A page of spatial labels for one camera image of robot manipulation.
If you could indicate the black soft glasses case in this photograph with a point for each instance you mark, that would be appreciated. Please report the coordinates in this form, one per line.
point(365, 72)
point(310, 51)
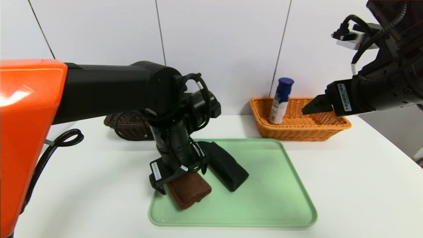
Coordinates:
point(228, 168)

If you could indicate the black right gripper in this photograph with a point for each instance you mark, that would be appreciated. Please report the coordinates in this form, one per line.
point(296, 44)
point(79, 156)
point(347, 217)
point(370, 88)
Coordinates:
point(342, 98)

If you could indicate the blue capped white bottle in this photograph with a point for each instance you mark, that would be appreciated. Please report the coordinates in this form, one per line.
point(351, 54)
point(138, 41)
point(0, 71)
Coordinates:
point(281, 99)

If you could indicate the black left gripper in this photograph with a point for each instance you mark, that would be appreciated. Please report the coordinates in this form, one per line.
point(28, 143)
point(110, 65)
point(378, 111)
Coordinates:
point(157, 171)

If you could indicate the dark brown wicker basket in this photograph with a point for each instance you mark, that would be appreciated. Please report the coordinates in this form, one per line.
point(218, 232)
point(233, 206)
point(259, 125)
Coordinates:
point(132, 127)

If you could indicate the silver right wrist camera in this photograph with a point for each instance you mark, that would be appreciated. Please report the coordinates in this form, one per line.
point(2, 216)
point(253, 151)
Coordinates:
point(358, 38)

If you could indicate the orange wicker basket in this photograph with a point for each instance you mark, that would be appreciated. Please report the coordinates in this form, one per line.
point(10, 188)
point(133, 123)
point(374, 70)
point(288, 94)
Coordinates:
point(297, 134)

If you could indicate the green plastic tray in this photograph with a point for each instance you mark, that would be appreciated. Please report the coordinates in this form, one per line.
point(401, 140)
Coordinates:
point(264, 198)

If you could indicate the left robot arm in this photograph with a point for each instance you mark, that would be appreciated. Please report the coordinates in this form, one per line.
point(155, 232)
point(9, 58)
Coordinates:
point(109, 89)

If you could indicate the brown towel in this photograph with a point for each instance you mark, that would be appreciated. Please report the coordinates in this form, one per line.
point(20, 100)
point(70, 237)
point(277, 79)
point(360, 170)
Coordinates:
point(191, 191)

